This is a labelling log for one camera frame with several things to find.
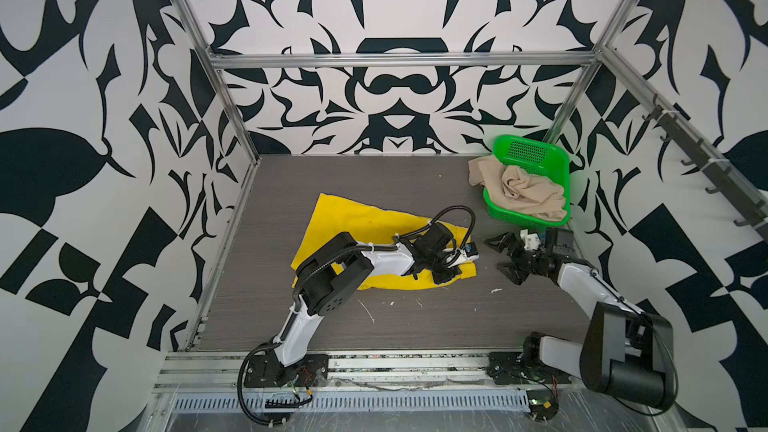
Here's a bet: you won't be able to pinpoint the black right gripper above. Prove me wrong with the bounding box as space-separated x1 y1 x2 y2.
486 232 552 283

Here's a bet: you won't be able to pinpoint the beige shorts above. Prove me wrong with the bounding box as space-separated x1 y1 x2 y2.
468 156 566 222

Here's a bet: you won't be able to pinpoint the yellow shorts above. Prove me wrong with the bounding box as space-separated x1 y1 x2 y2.
291 194 477 291

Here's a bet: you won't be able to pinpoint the green plastic basket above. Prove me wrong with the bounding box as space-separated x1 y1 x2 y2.
483 135 571 230

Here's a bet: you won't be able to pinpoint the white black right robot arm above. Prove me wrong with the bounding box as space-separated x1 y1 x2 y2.
484 228 679 416

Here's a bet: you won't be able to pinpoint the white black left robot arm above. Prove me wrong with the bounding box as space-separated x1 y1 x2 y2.
239 222 479 388

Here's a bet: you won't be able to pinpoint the small green-lit electronics board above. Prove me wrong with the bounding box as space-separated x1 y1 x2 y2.
526 389 559 423

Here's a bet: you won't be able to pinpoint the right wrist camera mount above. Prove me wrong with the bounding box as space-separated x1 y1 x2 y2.
519 229 542 252

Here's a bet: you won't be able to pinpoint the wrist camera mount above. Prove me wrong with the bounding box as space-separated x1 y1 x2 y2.
519 229 542 252
456 242 479 264

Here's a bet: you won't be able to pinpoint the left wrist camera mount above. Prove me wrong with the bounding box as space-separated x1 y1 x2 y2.
456 242 479 264

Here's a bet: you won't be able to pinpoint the white slotted cable duct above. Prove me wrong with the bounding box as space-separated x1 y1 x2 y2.
173 389 530 414

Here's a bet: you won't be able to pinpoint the aluminium cage frame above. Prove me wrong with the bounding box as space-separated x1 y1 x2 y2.
174 0 767 360

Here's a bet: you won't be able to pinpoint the black wall hook rack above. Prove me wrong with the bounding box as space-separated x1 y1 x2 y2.
643 93 767 242

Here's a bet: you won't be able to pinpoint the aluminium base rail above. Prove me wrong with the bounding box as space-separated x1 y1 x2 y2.
152 350 661 394

